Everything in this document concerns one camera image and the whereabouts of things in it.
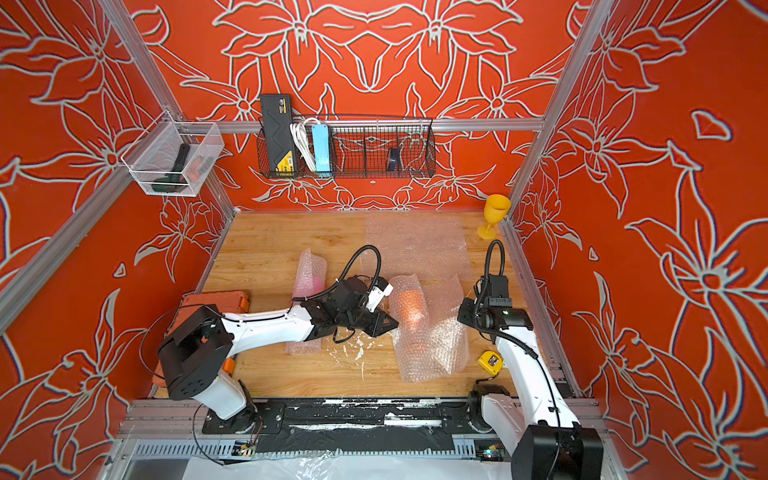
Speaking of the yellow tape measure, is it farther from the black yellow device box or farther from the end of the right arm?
the black yellow device box

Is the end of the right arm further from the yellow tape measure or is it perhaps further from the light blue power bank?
the light blue power bank

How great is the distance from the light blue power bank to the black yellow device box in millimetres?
71

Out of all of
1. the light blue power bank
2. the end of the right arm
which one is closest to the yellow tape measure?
the end of the right arm

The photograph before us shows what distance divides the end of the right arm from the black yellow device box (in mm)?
675

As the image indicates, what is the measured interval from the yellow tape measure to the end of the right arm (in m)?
A: 0.16

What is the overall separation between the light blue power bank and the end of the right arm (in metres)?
0.57

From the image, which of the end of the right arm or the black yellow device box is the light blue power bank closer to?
the black yellow device box

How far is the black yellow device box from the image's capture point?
2.85ft

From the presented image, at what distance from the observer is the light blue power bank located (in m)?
0.90

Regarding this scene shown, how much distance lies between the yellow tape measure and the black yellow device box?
2.65 feet

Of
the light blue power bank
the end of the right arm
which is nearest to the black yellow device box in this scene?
the light blue power bank

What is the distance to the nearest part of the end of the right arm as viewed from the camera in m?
0.57

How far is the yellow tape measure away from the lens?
81 cm

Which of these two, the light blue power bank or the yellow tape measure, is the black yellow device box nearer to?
the light blue power bank
